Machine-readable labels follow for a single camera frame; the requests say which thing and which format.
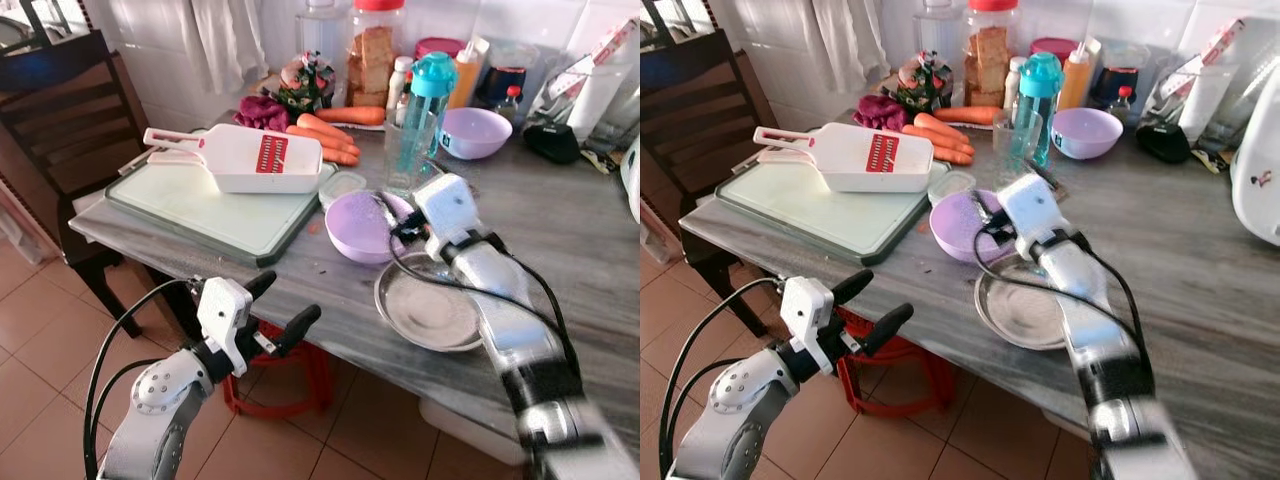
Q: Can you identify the large lavender plastic bowl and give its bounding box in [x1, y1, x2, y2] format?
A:
[324, 190, 417, 265]
[928, 189, 1007, 265]

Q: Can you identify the round steel plate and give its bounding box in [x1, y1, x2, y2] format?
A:
[972, 254, 1073, 352]
[373, 252, 488, 354]

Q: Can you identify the small clear plastic container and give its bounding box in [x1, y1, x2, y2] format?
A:
[319, 169, 369, 211]
[927, 169, 977, 206]

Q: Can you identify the red plastic stool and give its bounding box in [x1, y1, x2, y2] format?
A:
[835, 308, 953, 419]
[222, 318, 335, 421]

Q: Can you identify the clear drinking glass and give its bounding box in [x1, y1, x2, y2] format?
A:
[384, 106, 439, 197]
[991, 106, 1045, 191]

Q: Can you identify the pale green cutting board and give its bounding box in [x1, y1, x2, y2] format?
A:
[104, 158, 338, 269]
[714, 158, 948, 267]

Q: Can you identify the small purple bowl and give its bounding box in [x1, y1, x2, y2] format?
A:
[1050, 107, 1125, 162]
[437, 107, 514, 162]

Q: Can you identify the white red mandoline slicer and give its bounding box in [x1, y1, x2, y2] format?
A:
[142, 123, 325, 195]
[751, 121, 935, 194]

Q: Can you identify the small white bottle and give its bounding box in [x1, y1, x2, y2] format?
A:
[1003, 55, 1029, 111]
[387, 55, 415, 113]

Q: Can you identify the teal lidded water bottle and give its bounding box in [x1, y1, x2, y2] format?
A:
[407, 52, 458, 161]
[1012, 52, 1065, 167]

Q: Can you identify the clear bag of vegetables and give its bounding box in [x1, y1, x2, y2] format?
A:
[276, 50, 338, 113]
[894, 50, 954, 113]

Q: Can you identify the red lidded cracker jar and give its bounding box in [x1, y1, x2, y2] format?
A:
[964, 0, 1021, 109]
[346, 0, 408, 109]

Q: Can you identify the orange sauce bottle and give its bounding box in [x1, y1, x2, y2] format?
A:
[1058, 36, 1103, 111]
[449, 35, 492, 110]

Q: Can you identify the black pouch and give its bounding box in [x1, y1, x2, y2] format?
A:
[522, 121, 583, 167]
[1135, 121, 1193, 166]

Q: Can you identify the maroon lidded container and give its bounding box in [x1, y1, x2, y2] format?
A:
[414, 37, 467, 61]
[1028, 37, 1079, 63]

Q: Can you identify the dark glass jar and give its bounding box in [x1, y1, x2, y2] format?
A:
[474, 40, 543, 107]
[1088, 42, 1153, 109]

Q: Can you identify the clear empty jar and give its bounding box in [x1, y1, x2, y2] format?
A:
[296, 0, 349, 73]
[918, 0, 967, 71]

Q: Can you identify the white plastic box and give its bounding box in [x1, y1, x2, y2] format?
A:
[417, 393, 533, 468]
[1040, 400, 1096, 443]

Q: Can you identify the white hanging towel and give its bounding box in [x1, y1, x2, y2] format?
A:
[808, 0, 883, 98]
[188, 0, 271, 98]

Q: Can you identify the dark wooden chair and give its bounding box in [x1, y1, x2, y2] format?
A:
[640, 28, 778, 338]
[0, 28, 153, 299]

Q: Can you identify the white kitchen appliance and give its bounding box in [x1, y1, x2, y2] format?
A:
[1229, 122, 1280, 248]
[619, 133, 641, 227]

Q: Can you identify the clear plastic bag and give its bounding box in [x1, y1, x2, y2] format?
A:
[1140, 15, 1280, 141]
[524, 12, 641, 141]

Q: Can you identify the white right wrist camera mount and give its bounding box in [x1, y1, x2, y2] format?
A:
[412, 173, 485, 263]
[996, 173, 1071, 264]

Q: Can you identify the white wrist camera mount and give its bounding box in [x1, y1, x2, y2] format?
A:
[195, 277, 255, 377]
[779, 276, 838, 377]
[412, 173, 485, 263]
[996, 173, 1071, 264]

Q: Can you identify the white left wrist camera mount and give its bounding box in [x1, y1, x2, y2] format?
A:
[779, 276, 838, 377]
[195, 277, 255, 377]

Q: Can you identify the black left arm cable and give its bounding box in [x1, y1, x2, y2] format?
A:
[657, 277, 791, 479]
[82, 277, 206, 480]

